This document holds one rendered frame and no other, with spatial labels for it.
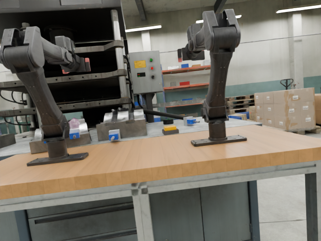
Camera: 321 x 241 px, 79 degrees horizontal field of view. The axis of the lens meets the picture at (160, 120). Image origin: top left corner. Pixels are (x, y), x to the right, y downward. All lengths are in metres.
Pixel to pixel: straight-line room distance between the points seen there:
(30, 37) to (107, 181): 0.47
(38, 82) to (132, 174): 0.40
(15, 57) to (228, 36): 0.61
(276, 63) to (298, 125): 4.47
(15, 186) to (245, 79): 8.02
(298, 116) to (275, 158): 4.08
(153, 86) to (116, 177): 1.45
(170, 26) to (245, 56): 3.06
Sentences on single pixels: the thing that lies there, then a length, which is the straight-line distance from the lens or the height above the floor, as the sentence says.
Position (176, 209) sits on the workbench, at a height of 0.36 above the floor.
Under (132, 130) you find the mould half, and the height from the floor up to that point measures 0.84.
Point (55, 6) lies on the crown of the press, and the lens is 2.04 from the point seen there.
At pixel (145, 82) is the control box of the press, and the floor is 1.17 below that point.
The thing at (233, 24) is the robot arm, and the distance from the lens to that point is 0.68.
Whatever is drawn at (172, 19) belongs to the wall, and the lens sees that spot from 8.27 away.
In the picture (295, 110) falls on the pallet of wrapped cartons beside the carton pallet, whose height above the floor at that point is 0.51.
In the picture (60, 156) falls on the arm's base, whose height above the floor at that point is 0.82.
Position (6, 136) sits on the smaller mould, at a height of 0.86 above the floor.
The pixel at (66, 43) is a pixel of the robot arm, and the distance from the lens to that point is 1.01.
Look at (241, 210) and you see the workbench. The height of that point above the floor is 0.28.
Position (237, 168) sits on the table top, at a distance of 0.60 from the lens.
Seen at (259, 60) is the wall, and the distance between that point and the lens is 8.56.
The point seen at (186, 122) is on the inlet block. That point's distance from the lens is 1.26.
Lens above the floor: 0.97
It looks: 6 degrees down
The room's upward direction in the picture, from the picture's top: 6 degrees counter-clockwise
